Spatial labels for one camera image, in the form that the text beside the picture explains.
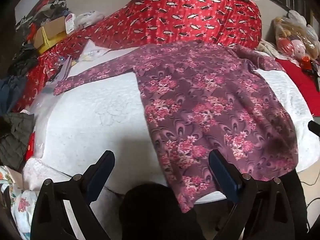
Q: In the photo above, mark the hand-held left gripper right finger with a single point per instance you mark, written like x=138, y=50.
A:
x=225, y=177

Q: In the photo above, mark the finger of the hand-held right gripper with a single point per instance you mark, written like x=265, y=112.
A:
x=315, y=128

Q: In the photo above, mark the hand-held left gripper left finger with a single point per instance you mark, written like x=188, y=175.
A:
x=96, y=180

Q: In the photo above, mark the purple floral long-sleeved shirt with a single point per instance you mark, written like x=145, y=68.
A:
x=200, y=92

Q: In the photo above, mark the dark crumpled clothes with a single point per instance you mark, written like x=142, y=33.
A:
x=25, y=57

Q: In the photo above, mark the pile of mixed clothes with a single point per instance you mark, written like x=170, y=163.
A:
x=50, y=7

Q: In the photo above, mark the plain red cloth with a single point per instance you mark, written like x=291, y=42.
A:
x=300, y=80

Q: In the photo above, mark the white quilted mattress cover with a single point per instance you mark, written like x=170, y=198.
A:
x=100, y=120

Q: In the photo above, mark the person's dark trouser leg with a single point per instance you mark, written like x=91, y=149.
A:
x=155, y=212
x=296, y=205

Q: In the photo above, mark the white cartoon print cloth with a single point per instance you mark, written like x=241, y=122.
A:
x=21, y=205

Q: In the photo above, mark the dark quilted jacket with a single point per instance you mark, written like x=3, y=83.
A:
x=15, y=140

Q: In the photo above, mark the clear bag of plush toys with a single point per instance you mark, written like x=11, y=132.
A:
x=295, y=37

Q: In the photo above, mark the cream cloth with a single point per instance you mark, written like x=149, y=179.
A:
x=266, y=48

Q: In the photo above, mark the loose white papers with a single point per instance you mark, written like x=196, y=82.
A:
x=63, y=68

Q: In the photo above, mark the blue cloth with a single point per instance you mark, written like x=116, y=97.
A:
x=11, y=92

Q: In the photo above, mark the clear plastic packet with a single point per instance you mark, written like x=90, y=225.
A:
x=93, y=51

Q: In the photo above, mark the cardboard box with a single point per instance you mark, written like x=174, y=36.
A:
x=50, y=32

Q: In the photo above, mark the red penguin print blanket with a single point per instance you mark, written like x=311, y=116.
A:
x=187, y=25

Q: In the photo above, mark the red and white card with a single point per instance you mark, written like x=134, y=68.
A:
x=70, y=23

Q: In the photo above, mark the white plastic bag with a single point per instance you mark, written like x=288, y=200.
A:
x=88, y=18

